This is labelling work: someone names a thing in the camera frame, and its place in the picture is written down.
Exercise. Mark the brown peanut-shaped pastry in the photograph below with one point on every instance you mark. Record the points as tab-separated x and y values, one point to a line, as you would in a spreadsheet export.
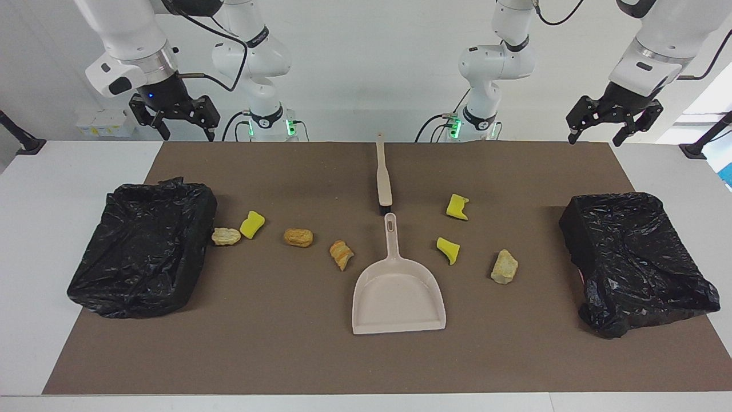
298	238

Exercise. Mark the beige plastic dustpan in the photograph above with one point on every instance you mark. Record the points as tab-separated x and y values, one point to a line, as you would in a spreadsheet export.
397	297

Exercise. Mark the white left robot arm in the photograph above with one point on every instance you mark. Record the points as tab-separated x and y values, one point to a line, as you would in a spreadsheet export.
669	34

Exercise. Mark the black camera stand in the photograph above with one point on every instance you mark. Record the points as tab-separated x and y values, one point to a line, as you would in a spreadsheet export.
26	143
700	146

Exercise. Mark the beige hand brush black bristles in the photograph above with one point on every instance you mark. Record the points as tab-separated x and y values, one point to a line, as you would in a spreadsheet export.
384	183

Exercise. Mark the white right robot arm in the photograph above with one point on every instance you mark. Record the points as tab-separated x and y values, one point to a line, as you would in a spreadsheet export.
126	34

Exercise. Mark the pale bread piece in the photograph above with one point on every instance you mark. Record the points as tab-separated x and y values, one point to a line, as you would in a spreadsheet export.
226	236

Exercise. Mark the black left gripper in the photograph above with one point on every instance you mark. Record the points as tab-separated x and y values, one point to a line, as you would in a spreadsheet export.
626	100

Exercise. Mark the yellow sponge piece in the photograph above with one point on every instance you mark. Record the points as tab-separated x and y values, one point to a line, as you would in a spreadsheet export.
449	250
456	207
251	225

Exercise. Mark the striped croissant piece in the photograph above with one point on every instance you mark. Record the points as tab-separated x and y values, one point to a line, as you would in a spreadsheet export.
341	254

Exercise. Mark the blue object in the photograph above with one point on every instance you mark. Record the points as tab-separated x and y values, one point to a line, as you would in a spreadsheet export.
727	174

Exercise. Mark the brown table mat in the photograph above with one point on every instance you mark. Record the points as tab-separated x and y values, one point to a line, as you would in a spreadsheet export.
366	355

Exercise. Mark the white wall box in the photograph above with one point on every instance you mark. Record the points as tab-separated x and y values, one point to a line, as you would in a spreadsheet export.
106	123

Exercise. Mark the pale ridged bread chunk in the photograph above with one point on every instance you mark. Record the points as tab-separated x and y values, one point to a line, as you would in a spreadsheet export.
504	267

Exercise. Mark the black bag-lined bin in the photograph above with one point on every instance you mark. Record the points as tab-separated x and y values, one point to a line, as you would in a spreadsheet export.
137	252
640	257

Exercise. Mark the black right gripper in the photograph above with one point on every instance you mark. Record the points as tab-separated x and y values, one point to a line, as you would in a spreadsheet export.
166	94

